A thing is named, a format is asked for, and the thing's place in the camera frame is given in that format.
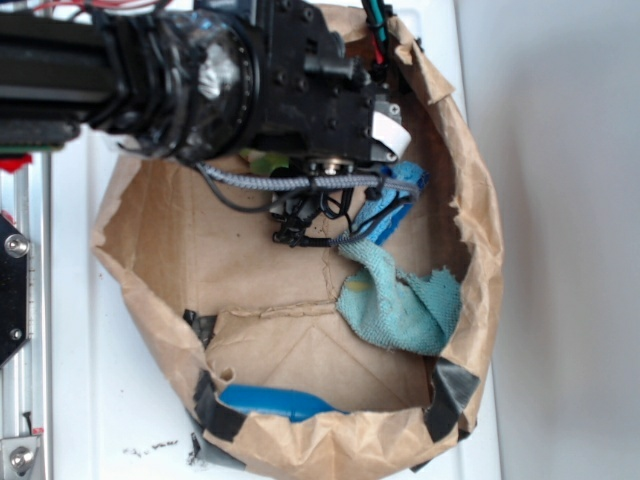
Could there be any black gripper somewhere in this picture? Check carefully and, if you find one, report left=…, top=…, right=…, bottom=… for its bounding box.
left=196, top=1, right=411, bottom=170

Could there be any green plush animal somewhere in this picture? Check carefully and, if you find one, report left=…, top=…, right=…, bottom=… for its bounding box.
left=240, top=149, right=290, bottom=176

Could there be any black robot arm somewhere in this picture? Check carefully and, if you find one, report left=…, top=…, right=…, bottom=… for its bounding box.
left=1, top=1, right=411, bottom=168

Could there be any blue sponge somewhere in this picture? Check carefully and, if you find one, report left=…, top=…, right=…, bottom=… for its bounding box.
left=352, top=162, right=429, bottom=245

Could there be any brown paper bag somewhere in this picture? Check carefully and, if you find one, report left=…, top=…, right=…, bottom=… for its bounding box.
left=92, top=17, right=504, bottom=479

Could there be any light blue towel cloth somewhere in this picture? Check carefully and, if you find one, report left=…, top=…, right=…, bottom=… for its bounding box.
left=336, top=240, right=462, bottom=356

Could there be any blue plastic object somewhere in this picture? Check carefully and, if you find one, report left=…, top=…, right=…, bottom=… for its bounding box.
left=219, top=384, right=343, bottom=423

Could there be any red green wire bundle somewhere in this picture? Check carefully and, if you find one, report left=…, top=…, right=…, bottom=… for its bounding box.
left=360, top=0, right=394, bottom=66

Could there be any grey braided cable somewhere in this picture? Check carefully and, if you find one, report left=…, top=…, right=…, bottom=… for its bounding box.
left=195, top=160, right=421, bottom=249

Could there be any aluminium frame rail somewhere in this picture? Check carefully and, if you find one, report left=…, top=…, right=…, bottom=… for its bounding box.
left=1, top=153, right=53, bottom=479

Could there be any black metal bracket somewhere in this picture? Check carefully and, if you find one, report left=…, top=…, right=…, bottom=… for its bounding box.
left=0, top=213, right=30, bottom=367

